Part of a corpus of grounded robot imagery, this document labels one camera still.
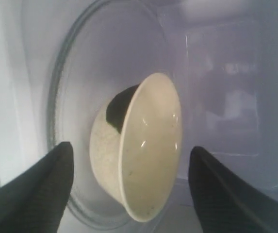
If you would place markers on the cream ceramic bowl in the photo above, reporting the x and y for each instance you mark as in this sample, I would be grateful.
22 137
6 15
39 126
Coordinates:
135 146

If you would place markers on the glass microwave turntable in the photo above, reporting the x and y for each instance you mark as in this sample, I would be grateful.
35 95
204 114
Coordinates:
112 45

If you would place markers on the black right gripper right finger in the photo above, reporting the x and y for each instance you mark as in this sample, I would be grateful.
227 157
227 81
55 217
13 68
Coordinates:
223 202

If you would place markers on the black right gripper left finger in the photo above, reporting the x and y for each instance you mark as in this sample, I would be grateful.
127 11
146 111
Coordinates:
35 201

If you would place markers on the white microwave oven body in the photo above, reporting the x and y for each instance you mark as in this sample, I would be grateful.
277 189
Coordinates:
224 57

